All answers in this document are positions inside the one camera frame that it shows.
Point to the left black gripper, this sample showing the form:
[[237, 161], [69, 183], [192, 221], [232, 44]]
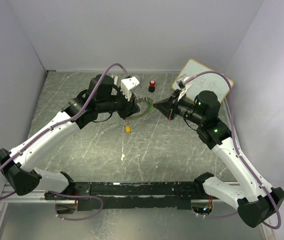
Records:
[[134, 109]]

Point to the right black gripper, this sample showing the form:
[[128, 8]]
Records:
[[168, 106]]

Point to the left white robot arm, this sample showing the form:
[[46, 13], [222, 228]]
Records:
[[21, 172]]

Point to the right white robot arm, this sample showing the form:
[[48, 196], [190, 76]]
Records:
[[256, 199]]

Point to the white stapler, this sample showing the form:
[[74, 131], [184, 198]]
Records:
[[115, 80]]

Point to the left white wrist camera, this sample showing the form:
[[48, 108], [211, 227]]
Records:
[[129, 86]]

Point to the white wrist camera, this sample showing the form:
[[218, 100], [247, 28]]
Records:
[[129, 86], [183, 85]]

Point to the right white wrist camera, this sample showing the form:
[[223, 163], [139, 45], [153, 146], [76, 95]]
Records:
[[183, 85]]

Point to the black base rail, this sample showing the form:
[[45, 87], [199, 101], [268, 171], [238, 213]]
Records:
[[182, 195]]

